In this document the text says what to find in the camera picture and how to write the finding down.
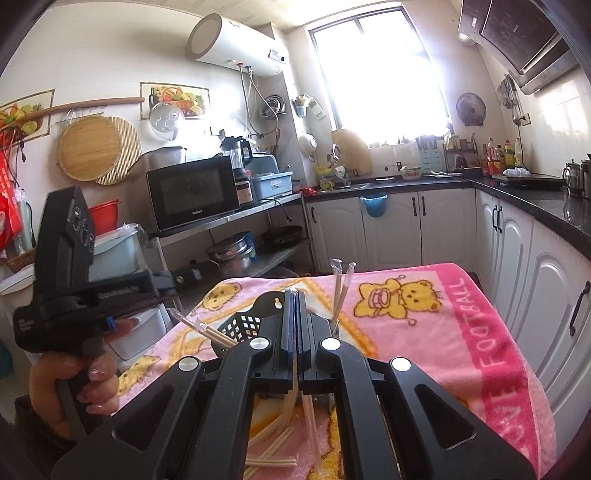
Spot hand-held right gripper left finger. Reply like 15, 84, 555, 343
51, 288, 296, 480

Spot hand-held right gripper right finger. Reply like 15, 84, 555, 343
298, 291, 532, 480

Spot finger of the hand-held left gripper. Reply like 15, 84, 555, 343
148, 271, 180, 301

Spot green lattice utensil holder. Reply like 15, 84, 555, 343
216, 294, 343, 402

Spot bamboo chopstick pair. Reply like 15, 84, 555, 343
249, 285, 303, 444

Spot bunch of chopsticks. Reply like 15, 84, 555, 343
166, 261, 357, 480

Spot person's left forearm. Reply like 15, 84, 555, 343
0, 394, 65, 480

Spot hanging kitchen utensils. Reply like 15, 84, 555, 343
498, 73, 525, 125

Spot person's left hand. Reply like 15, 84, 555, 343
28, 318, 138, 432

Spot pale teal drawer unit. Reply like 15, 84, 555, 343
88, 224, 174, 365

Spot woven basket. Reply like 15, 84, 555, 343
6, 249, 38, 273

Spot steel pot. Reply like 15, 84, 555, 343
205, 233, 258, 277

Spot red plastic basin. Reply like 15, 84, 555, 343
88, 199, 122, 236

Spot black microwave oven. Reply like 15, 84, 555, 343
147, 155, 242, 233

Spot steel shelf table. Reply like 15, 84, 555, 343
148, 193, 315, 296

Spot red plastic bag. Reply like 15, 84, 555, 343
0, 152, 24, 250

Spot pink printed blanket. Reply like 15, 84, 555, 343
117, 263, 557, 480

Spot black wok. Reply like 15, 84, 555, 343
262, 224, 303, 247

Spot black blender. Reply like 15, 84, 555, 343
219, 135, 254, 208

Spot round bamboo mat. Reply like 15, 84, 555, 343
95, 116, 142, 186

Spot blue grey dish box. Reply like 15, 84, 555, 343
252, 171, 294, 201

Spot blue hanging bin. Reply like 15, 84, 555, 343
359, 194, 389, 217

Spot round bamboo board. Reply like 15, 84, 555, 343
58, 115, 123, 181

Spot clear round plastic cover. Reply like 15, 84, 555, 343
149, 102, 185, 140

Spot wooden rolling pin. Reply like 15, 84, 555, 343
0, 96, 145, 132

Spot beige cutting board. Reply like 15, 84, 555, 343
331, 128, 372, 177

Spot white hanging colander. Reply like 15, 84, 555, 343
297, 131, 318, 162

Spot white base cabinets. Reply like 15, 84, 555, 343
305, 178, 591, 416

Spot teal knife block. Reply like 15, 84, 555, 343
416, 135, 445, 175

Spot black spice rack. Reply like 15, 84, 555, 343
444, 138, 481, 178

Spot white water heater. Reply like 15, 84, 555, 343
187, 13, 290, 75

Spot row of condiment bottles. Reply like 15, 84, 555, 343
480, 137, 525, 175

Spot dark kitchen countertop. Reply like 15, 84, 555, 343
302, 171, 591, 252

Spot kitchen window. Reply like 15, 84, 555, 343
308, 7, 451, 144

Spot black cooktop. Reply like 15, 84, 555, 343
491, 171, 565, 190

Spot black range hood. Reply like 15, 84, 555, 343
458, 0, 580, 95

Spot fruit picture wall tile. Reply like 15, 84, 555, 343
140, 82, 208, 121
0, 89, 55, 139

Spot coiled grey hose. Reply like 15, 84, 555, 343
260, 93, 287, 120

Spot teal wall holder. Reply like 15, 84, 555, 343
293, 92, 326, 121

